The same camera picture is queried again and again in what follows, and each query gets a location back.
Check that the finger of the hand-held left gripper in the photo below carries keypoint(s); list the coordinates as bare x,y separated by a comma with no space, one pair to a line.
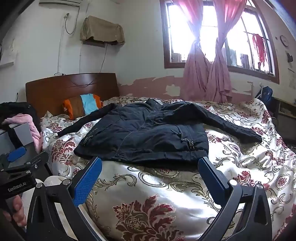
34,161
16,154

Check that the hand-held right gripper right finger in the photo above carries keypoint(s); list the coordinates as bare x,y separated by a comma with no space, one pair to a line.
209,183

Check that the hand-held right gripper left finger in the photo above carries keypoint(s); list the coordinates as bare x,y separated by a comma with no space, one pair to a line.
89,183

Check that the dark navy jacket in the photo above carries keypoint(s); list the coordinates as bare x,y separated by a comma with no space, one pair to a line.
148,132

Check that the person's left hand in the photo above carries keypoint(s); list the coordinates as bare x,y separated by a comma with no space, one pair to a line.
18,209

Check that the grey box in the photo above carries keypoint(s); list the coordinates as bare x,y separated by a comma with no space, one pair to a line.
23,134

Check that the pink fluffy cloth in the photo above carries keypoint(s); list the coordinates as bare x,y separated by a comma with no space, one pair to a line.
20,119

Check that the black clothing pile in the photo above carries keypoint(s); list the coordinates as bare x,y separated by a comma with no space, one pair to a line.
16,107

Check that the floral bedspread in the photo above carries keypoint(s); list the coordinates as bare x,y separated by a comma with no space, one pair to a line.
161,199

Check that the wooden headboard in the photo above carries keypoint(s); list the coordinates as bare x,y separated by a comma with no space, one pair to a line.
57,92

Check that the orange brown blue striped pillow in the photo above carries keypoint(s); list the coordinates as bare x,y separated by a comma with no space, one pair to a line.
81,105

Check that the blue backpack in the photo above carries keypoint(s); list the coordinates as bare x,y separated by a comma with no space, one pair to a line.
266,95

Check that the wooden desk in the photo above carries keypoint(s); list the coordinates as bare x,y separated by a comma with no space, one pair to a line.
285,109

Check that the pink curtain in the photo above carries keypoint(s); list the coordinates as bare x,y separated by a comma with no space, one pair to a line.
196,74
219,76

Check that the red hanging cloth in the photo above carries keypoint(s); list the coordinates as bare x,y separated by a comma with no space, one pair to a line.
260,48

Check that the white air conditioner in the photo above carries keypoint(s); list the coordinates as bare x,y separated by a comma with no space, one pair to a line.
60,1

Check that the white wall paper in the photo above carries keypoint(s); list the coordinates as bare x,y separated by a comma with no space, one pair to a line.
8,53

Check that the white wall pipe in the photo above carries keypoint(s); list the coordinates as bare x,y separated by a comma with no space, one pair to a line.
60,46

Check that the khaki cloth covered wall shelf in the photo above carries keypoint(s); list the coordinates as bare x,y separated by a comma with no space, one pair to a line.
101,29

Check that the round wall clock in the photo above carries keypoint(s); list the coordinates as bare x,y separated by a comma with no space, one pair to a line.
284,40

